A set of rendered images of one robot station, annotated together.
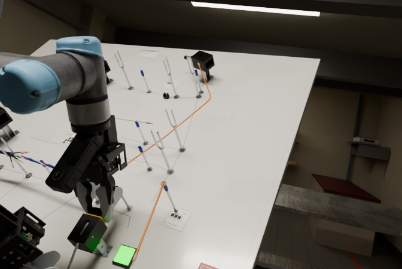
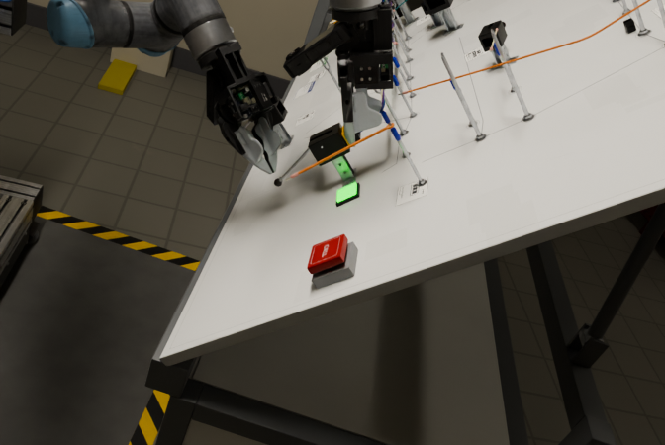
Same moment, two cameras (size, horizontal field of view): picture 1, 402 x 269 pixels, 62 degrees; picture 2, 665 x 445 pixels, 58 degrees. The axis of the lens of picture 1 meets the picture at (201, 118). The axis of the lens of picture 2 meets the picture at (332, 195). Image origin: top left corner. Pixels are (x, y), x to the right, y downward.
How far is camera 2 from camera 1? 0.68 m
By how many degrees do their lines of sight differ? 66
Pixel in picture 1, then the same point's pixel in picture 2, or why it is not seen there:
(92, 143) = (333, 33)
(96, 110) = not seen: outside the picture
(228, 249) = (390, 252)
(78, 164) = (307, 50)
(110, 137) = (376, 39)
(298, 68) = not seen: outside the picture
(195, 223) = (413, 207)
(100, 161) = (341, 60)
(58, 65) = not seen: outside the picture
